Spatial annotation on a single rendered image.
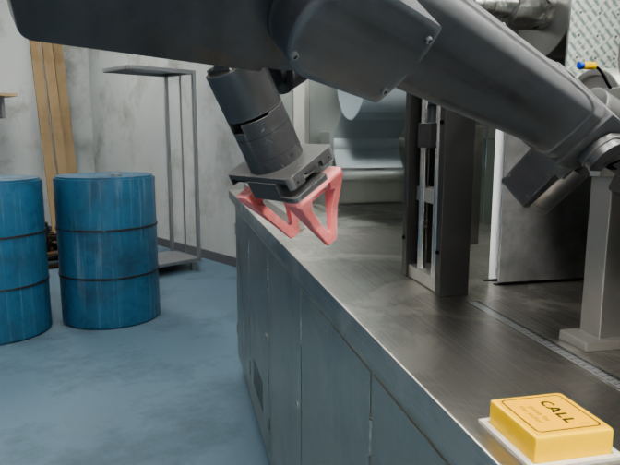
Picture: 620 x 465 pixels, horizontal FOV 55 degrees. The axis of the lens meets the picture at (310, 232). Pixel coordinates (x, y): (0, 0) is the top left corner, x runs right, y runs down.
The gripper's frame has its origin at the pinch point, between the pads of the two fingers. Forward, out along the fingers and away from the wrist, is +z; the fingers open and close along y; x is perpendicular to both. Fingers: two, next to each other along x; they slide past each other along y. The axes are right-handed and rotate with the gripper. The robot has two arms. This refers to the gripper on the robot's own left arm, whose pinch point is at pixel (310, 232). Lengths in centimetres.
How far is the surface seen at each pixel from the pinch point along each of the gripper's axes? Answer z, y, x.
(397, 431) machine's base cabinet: 29.5, -2.3, 2.1
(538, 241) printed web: 33, 1, -42
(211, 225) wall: 188, 418, -184
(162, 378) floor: 133, 200, -22
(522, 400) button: 12.4, -23.6, 3.0
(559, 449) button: 11.9, -28.6, 6.4
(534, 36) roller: 0, 0, -52
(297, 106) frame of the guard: 14, 71, -60
